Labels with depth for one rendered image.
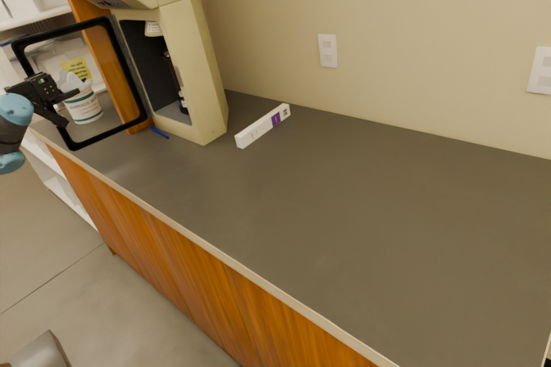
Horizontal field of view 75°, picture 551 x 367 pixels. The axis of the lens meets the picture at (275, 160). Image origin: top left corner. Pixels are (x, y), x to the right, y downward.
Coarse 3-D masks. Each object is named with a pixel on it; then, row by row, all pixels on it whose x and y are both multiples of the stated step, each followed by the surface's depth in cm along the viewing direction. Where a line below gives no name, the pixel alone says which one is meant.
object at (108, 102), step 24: (72, 24) 117; (48, 48) 115; (72, 48) 119; (96, 48) 123; (48, 72) 117; (72, 72) 121; (96, 72) 126; (120, 72) 131; (96, 96) 128; (120, 96) 133; (72, 120) 126; (96, 120) 131; (120, 120) 137
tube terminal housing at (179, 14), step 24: (168, 0) 104; (192, 0) 112; (168, 24) 106; (192, 24) 112; (168, 48) 111; (192, 48) 114; (192, 72) 116; (216, 72) 136; (192, 96) 119; (216, 96) 127; (168, 120) 137; (192, 120) 124; (216, 120) 130
